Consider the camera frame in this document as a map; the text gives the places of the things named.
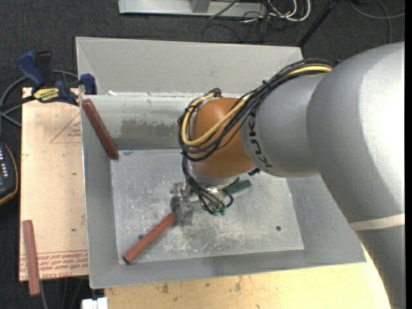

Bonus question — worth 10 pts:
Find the red-brown block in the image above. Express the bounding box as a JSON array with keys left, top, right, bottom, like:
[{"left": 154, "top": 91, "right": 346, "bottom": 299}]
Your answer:
[
  {"left": 81, "top": 98, "right": 120, "bottom": 160},
  {"left": 21, "top": 220, "right": 42, "bottom": 298},
  {"left": 122, "top": 211, "right": 178, "bottom": 265}
]

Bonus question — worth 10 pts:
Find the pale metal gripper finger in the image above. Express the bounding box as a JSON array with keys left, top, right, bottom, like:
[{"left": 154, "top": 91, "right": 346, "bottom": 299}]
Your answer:
[
  {"left": 169, "top": 182, "right": 191, "bottom": 205},
  {"left": 174, "top": 201, "right": 194, "bottom": 228}
]

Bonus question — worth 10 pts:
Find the grey metal bin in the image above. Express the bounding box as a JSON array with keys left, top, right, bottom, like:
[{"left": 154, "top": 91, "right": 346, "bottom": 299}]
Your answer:
[{"left": 75, "top": 36, "right": 367, "bottom": 290}]

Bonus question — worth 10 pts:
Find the dark green flat block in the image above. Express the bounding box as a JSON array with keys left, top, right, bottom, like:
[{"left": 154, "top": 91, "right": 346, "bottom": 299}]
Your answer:
[{"left": 225, "top": 179, "right": 252, "bottom": 195}]

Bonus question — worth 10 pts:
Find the brown cardboard board red print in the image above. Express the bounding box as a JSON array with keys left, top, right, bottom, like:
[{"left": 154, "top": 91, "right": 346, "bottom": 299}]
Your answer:
[{"left": 19, "top": 87, "right": 89, "bottom": 283}]

